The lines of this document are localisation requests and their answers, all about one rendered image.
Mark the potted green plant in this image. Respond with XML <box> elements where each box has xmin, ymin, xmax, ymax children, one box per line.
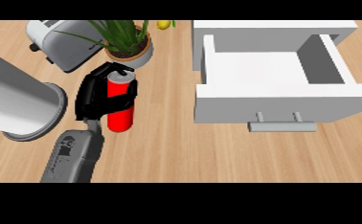
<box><xmin>52</xmin><ymin>20</ymin><xmax>156</xmax><ymax>69</ymax></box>

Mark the white cabinet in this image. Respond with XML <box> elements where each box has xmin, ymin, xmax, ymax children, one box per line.
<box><xmin>191</xmin><ymin>20</ymin><xmax>359</xmax><ymax>72</ymax></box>

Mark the yellow fruit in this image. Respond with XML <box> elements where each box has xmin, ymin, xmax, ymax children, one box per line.
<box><xmin>156</xmin><ymin>20</ymin><xmax>178</xmax><ymax>31</ymax></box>

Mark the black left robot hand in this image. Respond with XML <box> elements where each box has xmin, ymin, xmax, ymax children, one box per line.
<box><xmin>74</xmin><ymin>61</ymin><xmax>139</xmax><ymax>122</ymax></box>

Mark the large grey metal pot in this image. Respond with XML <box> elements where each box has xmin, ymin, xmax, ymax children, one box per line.
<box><xmin>0</xmin><ymin>56</ymin><xmax>70</xmax><ymax>143</ymax></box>

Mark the red can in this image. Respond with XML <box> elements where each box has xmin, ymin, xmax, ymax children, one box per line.
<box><xmin>107</xmin><ymin>71</ymin><xmax>138</xmax><ymax>134</ymax></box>

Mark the silver toaster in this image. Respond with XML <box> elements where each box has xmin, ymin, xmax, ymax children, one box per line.
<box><xmin>26</xmin><ymin>20</ymin><xmax>116</xmax><ymax>74</ymax></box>

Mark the grey drawer handle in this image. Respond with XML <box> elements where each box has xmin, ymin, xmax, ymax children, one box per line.
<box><xmin>247</xmin><ymin>111</ymin><xmax>318</xmax><ymax>134</ymax></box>

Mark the white open drawer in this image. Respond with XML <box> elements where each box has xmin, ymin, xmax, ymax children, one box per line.
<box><xmin>194</xmin><ymin>34</ymin><xmax>362</xmax><ymax>124</ymax></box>

